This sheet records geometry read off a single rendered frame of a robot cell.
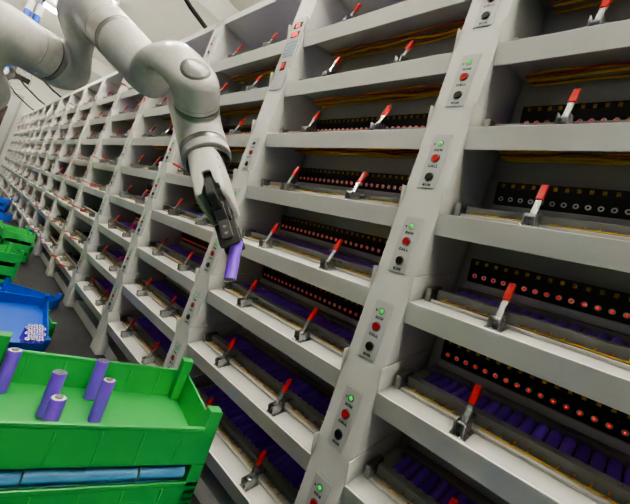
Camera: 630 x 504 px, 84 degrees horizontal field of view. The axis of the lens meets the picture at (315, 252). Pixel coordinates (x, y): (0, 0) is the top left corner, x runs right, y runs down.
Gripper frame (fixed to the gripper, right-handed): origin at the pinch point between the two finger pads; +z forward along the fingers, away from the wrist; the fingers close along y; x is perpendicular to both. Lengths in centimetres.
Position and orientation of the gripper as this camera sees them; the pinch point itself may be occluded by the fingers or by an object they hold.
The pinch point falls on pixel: (230, 237)
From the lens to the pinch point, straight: 56.3
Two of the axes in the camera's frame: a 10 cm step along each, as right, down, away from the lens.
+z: 3.4, 8.6, -3.8
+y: -0.6, -3.9, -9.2
